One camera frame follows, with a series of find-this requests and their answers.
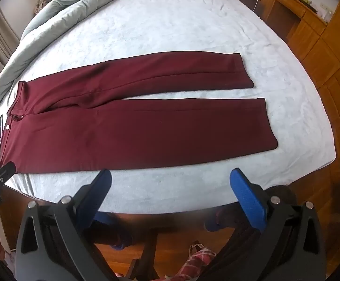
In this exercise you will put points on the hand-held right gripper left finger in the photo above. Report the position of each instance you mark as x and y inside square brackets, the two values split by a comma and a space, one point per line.
[99, 194]

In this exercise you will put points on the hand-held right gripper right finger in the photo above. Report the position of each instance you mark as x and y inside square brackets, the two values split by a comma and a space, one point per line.
[248, 199]

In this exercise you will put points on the maroon pants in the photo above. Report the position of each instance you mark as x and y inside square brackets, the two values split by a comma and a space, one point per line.
[129, 128]

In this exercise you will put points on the blue slipper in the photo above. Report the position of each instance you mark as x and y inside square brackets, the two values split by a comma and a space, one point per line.
[213, 225]
[103, 218]

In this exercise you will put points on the red plaid bag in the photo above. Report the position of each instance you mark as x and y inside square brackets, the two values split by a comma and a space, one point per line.
[199, 259]

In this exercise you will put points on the wooden cabinet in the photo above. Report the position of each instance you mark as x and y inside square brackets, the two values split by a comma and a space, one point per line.
[327, 64]

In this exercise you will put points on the grey duvet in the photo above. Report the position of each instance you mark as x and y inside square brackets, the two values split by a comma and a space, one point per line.
[55, 14]

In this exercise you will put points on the bed with white sheet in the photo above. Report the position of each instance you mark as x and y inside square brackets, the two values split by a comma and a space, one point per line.
[172, 29]

